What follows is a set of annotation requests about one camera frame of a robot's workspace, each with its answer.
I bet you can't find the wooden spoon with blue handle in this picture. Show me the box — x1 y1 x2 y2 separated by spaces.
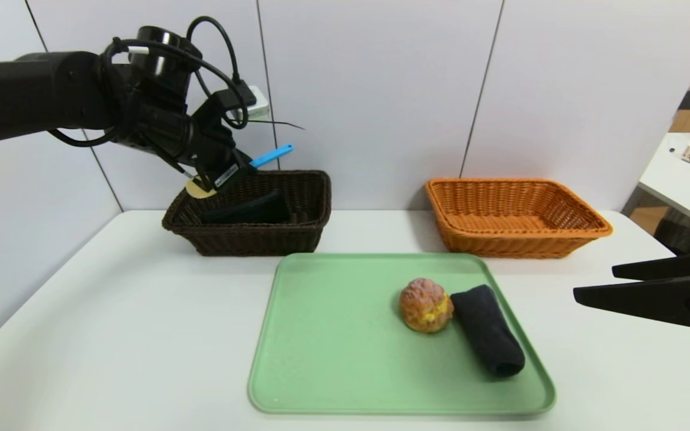
185 144 293 199

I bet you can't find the black fabric pouch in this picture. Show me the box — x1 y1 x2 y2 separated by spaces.
201 190 290 225

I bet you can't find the cream puff bread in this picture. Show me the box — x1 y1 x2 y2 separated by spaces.
399 278 455 334

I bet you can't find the dark grey towel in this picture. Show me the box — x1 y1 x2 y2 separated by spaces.
450 284 526 378

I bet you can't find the dark brown wicker basket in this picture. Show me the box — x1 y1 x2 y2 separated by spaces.
162 170 332 258

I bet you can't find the orange wicker basket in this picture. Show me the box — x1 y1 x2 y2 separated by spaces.
425 178 613 260

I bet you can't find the thin black zip tie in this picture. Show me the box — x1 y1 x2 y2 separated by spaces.
248 119 305 131

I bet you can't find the light green plastic tray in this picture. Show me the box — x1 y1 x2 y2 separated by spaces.
247 253 556 415

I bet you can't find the white side table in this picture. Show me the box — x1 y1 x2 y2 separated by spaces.
637 132 690 234

